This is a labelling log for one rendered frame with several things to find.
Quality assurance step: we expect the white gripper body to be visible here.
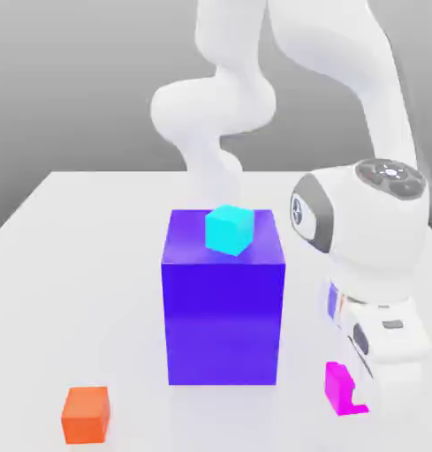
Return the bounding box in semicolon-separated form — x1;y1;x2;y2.
345;333;424;422

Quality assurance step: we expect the small magenta cube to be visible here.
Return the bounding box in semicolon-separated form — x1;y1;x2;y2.
323;360;371;417

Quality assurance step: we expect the small cyan cube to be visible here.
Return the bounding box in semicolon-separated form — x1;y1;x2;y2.
203;203;255;258

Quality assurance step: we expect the small orange cube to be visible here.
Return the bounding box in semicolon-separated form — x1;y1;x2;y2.
60;385;111;445

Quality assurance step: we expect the large blue box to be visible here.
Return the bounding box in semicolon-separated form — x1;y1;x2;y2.
160;208;286;387

